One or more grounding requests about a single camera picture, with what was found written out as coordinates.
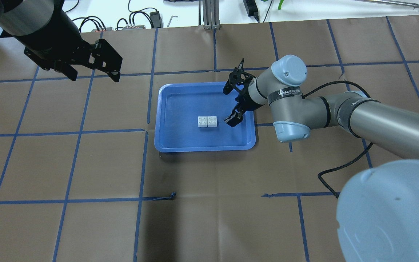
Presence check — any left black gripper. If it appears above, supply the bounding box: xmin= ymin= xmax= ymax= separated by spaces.
xmin=24 ymin=35 xmax=123 ymax=83

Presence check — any black power adapter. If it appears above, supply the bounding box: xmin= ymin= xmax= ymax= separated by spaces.
xmin=243 ymin=0 xmax=259 ymax=20

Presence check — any blue plastic tray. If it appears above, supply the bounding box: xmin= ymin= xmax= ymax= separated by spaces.
xmin=154 ymin=82 xmax=256 ymax=152

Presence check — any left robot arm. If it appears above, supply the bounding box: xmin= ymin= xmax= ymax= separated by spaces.
xmin=0 ymin=0 xmax=123 ymax=82

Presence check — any aluminium frame post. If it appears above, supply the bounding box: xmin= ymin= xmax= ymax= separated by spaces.
xmin=201 ymin=0 xmax=221 ymax=30

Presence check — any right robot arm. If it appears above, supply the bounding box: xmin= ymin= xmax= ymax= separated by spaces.
xmin=223 ymin=55 xmax=419 ymax=262

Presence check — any white block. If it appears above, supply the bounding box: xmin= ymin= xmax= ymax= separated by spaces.
xmin=207 ymin=116 xmax=218 ymax=127
xmin=197 ymin=116 xmax=208 ymax=128

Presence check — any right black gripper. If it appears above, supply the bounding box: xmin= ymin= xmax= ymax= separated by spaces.
xmin=223 ymin=58 xmax=266 ymax=127

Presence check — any small black power brick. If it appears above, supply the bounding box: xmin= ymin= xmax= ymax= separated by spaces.
xmin=149 ymin=11 xmax=163 ymax=28

